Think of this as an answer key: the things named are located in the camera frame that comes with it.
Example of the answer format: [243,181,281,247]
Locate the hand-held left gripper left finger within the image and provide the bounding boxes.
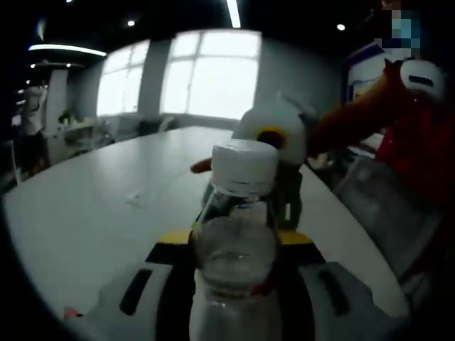
[83,229,198,341]

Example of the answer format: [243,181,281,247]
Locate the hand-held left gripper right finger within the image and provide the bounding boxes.
[277,229,378,341]

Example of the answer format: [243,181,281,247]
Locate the clear plastic bottle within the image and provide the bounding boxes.
[189,138,282,341]

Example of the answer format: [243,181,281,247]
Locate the person's right hand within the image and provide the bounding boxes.
[306,151,337,171]

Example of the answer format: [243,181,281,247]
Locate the blue framed board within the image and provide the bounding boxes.
[341,41,390,107]

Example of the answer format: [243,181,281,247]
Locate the straight ceiling light strip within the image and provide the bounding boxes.
[225,0,242,28]

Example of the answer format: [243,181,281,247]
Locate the person's red shirt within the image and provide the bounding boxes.
[375,95,455,203]

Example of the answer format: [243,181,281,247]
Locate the white table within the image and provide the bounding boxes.
[1,126,410,341]

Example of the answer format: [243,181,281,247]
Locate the white chest device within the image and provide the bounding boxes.
[398,58,448,104]

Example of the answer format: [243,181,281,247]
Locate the green potted plant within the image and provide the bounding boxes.
[58,109,82,126]

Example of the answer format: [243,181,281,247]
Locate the curved ceiling light strip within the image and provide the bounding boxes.
[27,43,107,58]

